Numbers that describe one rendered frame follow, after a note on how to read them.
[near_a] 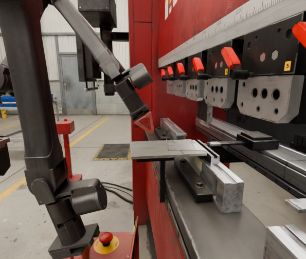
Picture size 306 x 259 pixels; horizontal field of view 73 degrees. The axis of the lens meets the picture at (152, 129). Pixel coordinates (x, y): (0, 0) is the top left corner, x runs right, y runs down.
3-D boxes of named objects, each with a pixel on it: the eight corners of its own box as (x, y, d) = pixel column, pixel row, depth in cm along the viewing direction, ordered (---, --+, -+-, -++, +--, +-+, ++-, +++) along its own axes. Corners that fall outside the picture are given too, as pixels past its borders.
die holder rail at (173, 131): (160, 130, 160) (160, 117, 158) (167, 129, 161) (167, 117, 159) (175, 150, 112) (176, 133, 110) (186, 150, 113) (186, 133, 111)
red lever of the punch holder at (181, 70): (176, 61, 83) (180, 77, 78) (185, 61, 84) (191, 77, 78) (175, 66, 85) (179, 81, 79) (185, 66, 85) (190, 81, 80)
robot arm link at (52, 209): (50, 189, 49) (37, 203, 44) (77, 183, 49) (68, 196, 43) (60, 215, 51) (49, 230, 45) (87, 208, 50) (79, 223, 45)
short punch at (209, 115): (196, 123, 84) (197, 99, 81) (201, 122, 84) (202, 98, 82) (205, 128, 74) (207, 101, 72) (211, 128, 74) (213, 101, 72)
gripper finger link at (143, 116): (158, 125, 78) (145, 104, 75) (162, 129, 71) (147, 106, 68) (143, 134, 78) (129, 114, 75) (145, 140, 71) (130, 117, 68)
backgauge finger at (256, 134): (202, 143, 88) (203, 132, 87) (258, 141, 92) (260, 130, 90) (214, 152, 77) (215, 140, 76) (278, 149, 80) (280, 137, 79)
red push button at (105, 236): (101, 240, 63) (101, 230, 62) (114, 240, 62) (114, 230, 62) (97, 251, 59) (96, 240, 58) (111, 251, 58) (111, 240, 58)
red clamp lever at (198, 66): (192, 56, 64) (199, 76, 58) (204, 56, 65) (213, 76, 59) (190, 61, 65) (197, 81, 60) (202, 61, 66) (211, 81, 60)
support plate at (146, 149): (129, 143, 86) (129, 141, 86) (191, 141, 89) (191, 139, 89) (131, 159, 69) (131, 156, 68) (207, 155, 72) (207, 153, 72)
